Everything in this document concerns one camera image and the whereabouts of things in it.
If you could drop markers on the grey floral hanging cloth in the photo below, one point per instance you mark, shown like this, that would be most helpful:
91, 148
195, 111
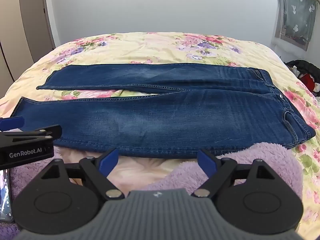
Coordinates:
296, 12

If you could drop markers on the smartphone with lit screen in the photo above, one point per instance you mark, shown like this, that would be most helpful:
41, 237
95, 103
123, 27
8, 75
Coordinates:
5, 195

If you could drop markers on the purple fluffy blanket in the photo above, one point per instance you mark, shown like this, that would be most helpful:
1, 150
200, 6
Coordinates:
270, 155

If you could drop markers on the blue denim pants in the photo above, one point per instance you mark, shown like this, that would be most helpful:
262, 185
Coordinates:
175, 120

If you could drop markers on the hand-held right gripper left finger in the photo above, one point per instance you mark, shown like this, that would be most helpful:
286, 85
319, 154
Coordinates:
110, 160

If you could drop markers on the beige wardrobe door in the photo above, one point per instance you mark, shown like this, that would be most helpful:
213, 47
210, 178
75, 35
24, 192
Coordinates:
20, 30

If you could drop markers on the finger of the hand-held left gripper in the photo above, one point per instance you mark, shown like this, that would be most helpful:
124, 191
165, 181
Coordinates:
11, 123
37, 133

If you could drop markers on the floral yellow bed quilt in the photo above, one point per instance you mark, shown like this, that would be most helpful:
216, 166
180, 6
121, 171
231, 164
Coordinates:
155, 47

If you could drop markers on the pile of dark clothes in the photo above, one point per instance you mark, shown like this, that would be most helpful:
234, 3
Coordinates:
306, 71

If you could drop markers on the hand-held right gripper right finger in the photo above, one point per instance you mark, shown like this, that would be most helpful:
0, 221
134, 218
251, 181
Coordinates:
206, 161

